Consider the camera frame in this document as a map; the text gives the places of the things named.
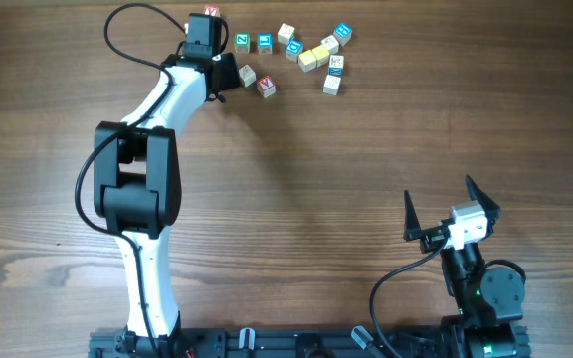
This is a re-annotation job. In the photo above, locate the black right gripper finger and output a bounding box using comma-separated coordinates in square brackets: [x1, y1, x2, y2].
[404, 190, 422, 241]
[466, 175, 500, 224]

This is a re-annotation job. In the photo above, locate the red A wooden block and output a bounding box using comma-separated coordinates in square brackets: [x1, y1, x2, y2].
[257, 76, 276, 98]

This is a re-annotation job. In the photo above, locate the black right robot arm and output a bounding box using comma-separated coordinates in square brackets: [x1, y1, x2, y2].
[404, 176, 531, 358]

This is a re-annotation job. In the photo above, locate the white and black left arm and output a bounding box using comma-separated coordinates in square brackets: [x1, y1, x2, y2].
[87, 14, 240, 357]

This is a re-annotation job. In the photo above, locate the violin picture wooden block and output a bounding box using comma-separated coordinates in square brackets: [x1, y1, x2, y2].
[239, 65, 257, 88]

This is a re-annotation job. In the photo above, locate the green Z wooden block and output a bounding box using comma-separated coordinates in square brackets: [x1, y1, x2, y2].
[234, 32, 251, 54]

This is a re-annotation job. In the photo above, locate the blue letter wooden block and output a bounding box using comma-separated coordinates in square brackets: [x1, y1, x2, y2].
[257, 33, 273, 55]

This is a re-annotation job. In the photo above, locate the red Y wooden block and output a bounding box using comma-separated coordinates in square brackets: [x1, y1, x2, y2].
[203, 5, 220, 17]

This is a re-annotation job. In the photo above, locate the blue D wooden block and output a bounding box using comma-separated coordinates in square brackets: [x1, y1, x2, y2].
[286, 40, 303, 63]

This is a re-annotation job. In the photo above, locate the plain leaf wooden block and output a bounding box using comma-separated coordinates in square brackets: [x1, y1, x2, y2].
[278, 23, 295, 45]

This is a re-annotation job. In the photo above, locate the yellow wooden block front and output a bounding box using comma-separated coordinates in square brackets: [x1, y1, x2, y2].
[297, 50, 317, 72]

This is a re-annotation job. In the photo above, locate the yellow wooden block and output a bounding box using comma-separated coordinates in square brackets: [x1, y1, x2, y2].
[297, 50, 317, 72]
[311, 45, 330, 68]

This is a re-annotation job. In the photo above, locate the yellow wooden block rear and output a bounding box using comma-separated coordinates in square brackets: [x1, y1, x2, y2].
[311, 45, 330, 68]

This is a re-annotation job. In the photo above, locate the plain wooden block lowest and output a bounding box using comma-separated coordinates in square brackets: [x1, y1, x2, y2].
[323, 75, 341, 95]

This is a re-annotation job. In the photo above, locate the plain picture wooden block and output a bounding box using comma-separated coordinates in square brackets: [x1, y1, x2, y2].
[320, 35, 340, 55]

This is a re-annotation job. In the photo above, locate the block with blue side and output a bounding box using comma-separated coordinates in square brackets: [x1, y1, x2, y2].
[328, 55, 344, 77]

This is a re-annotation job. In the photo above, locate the blue top right block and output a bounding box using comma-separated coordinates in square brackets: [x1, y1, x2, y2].
[333, 23, 353, 46]

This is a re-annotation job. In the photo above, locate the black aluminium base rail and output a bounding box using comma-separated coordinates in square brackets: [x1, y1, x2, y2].
[87, 325, 532, 358]

